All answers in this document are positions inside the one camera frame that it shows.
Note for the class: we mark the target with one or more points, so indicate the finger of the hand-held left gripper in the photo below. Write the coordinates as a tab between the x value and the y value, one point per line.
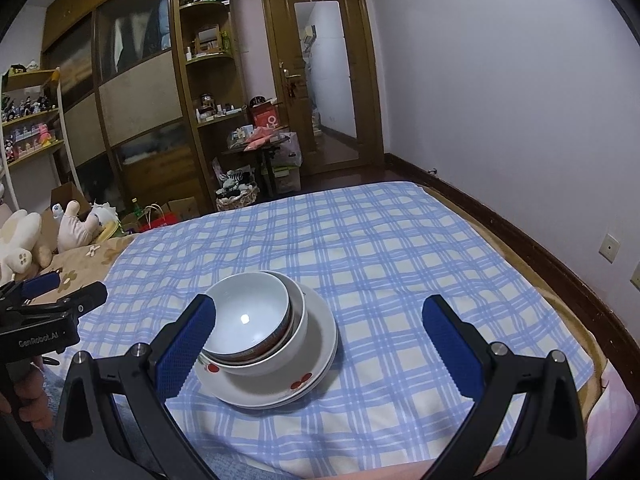
80	297
42	282

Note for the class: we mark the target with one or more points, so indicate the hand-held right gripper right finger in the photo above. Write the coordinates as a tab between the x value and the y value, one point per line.
452	347

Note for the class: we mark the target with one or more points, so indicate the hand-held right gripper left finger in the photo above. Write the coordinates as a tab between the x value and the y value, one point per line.
182	347

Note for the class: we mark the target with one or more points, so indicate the red bowl white inside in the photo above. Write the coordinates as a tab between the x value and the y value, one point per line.
240	305

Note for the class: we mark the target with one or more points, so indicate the plain white bowl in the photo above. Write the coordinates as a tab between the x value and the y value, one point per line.
260	369

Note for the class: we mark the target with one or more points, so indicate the white cherry plate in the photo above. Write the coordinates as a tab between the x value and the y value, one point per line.
320	340

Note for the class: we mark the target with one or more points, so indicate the person's left hand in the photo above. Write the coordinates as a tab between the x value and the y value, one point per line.
40	395

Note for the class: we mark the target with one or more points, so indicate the cream plush toy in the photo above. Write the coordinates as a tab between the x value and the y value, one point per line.
20	245

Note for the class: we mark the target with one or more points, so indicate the white pink plush toy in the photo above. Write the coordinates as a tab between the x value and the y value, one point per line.
75	232

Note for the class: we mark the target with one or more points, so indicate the open cardboard box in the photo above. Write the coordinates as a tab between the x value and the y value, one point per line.
65	192

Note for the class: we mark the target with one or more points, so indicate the blue plaid cloth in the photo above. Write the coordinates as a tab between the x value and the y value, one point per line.
400	260

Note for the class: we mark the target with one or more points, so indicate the green glass bottle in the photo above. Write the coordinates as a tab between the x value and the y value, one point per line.
135	208

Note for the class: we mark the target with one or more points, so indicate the red paper bag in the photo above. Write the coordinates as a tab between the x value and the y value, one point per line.
160	222

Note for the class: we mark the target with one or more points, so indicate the closed cardboard box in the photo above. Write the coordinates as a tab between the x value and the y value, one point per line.
185	208

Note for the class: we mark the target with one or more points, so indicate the row of small figurines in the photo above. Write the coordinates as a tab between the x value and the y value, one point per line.
45	135

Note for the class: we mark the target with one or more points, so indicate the wicker basket of socks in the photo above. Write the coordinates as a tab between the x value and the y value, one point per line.
237	202

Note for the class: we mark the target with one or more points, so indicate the small black side table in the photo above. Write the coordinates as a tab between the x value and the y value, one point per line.
268	170

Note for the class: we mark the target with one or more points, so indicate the clear plastic storage box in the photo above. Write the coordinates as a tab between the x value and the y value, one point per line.
287	180

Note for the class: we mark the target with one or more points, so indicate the wooden display shelf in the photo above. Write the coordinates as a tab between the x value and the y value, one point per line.
30	80

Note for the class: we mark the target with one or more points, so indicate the wooden wardrobe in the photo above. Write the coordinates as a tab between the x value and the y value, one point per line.
135	95

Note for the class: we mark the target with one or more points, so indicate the pink packet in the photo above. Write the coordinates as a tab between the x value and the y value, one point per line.
257	140

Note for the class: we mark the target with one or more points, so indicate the translucent plastic bag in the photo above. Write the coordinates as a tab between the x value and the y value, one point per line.
292	152

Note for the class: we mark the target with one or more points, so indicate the red gift box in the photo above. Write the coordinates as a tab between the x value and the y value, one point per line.
265	117

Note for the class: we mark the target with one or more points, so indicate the wooden corner shelf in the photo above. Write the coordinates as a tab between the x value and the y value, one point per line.
210	58

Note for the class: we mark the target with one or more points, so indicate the wooden door with mirror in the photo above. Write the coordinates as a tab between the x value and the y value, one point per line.
275	35

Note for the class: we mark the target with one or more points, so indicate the beige wall socket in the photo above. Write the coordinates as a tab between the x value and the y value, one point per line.
610	248
636	277

